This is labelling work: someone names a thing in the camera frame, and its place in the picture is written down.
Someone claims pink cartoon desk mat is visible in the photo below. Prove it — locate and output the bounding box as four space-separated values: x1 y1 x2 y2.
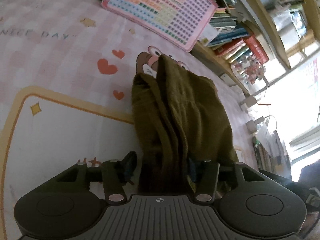
1 0 257 239

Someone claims white card box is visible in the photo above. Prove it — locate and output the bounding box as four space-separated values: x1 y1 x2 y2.
198 23 219 46

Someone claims brown corduroy garment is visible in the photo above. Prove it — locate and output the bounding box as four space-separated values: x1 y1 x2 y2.
132 52 238 195

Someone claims colourful crystal tree ornament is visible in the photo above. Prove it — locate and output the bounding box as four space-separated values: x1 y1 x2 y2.
231 58 266 85

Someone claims pink learning tablet toy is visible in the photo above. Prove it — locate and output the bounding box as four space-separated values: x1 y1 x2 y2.
101 0 217 51

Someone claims white charger plug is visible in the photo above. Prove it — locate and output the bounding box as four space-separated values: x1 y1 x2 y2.
240 96 258 112

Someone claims row of blue books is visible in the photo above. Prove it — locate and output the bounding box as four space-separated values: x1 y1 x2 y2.
206 8 253 50

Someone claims red thick dictionary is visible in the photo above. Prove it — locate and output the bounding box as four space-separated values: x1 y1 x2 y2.
244 35 269 65

